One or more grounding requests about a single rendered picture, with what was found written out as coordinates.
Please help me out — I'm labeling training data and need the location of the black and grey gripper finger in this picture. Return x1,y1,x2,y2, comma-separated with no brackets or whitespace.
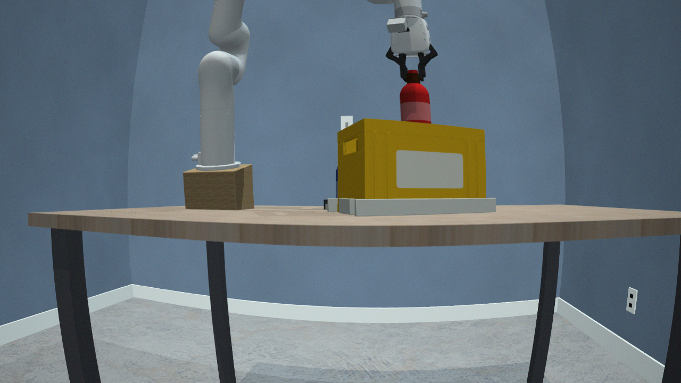
418,44,438,81
386,47,408,82

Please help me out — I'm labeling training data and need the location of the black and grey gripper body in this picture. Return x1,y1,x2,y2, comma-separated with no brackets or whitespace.
391,15,431,58

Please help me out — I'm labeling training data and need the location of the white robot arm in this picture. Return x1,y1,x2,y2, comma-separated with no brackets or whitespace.
192,0,428,171

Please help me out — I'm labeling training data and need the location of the red bottle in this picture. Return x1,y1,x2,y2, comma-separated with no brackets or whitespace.
400,70,431,124

